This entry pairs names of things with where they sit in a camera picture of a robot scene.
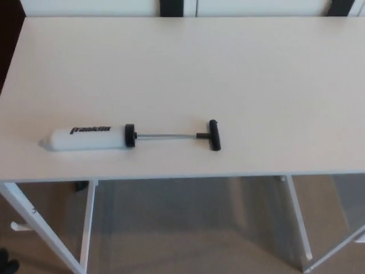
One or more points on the white Franklin air pump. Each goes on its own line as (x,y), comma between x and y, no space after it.
(85,140)

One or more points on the black robot foot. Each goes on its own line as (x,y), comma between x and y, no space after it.
(8,264)

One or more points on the left black wall bracket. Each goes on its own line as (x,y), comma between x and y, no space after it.
(172,8)

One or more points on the black wall bracket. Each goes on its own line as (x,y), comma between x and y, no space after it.
(340,7)
(172,8)

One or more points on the white desk leg frame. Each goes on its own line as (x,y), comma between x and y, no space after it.
(299,217)
(42,225)

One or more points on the right black wall bracket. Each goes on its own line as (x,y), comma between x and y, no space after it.
(340,7)

